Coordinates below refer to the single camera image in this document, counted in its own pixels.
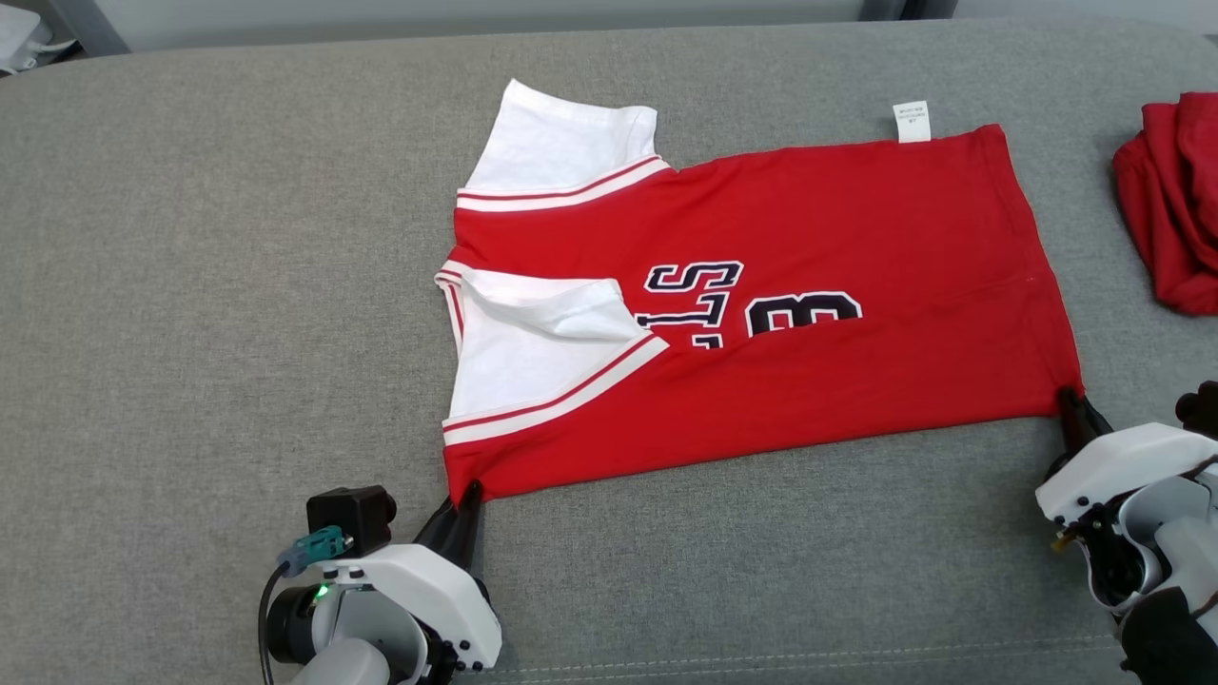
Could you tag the red shorts white stripe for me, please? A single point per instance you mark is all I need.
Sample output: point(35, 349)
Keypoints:
point(1180, 209)

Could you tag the white power strip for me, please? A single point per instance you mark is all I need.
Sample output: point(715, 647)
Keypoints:
point(19, 33)

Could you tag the red jersey white sleeves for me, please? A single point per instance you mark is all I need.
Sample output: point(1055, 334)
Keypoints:
point(856, 247)

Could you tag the grey partition post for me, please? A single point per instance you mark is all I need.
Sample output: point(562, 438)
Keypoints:
point(883, 9)
point(931, 8)
point(90, 24)

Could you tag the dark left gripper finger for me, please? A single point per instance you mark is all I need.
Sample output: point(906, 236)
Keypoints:
point(476, 523)
point(447, 533)

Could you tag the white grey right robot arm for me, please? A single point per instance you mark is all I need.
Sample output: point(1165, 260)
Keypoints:
point(1180, 552)

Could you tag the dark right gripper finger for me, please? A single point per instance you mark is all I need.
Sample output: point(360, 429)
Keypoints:
point(1070, 423)
point(1090, 426)

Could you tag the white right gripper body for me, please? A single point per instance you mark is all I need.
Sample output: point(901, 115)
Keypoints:
point(1113, 461)

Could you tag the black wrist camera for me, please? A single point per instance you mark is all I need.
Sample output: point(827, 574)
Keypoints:
point(1201, 409)
point(352, 518)

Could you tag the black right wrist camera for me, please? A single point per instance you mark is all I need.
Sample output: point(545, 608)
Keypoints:
point(1201, 409)

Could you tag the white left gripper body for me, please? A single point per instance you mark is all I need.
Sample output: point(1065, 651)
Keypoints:
point(428, 590)

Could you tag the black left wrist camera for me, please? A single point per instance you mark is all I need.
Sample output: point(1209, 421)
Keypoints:
point(352, 518)

